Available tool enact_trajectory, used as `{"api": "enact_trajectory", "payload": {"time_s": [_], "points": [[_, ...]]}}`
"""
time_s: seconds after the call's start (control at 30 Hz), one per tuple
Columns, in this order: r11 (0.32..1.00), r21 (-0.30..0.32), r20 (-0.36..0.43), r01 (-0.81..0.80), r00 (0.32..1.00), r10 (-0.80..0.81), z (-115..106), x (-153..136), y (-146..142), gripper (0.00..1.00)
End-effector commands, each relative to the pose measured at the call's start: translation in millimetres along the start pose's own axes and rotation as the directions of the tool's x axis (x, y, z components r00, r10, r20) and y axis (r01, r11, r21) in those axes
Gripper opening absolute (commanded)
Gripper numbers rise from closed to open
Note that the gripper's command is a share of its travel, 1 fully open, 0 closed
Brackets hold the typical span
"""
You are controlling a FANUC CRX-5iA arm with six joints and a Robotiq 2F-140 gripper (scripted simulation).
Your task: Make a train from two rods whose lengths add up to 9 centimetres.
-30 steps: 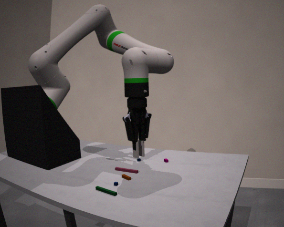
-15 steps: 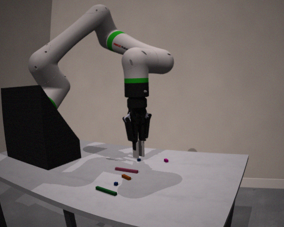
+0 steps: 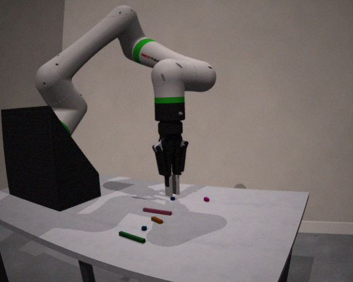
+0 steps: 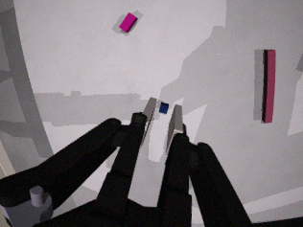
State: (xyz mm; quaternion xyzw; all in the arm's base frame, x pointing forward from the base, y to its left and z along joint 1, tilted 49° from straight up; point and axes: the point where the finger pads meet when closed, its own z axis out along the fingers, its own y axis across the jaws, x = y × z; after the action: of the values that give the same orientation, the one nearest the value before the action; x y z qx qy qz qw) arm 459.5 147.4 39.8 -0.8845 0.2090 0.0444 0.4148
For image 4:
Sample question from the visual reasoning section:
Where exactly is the small blue block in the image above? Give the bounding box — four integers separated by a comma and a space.
159, 102, 169, 114

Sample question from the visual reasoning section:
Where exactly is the pink rod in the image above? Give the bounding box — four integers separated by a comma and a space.
262, 50, 276, 124

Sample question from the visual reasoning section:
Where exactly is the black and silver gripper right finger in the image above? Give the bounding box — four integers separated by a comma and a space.
156, 104, 254, 227

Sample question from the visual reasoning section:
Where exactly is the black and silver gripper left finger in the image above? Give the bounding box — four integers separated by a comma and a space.
0, 97, 157, 227

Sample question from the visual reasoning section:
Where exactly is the short magenta rod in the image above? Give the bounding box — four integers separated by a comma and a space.
119, 12, 138, 33

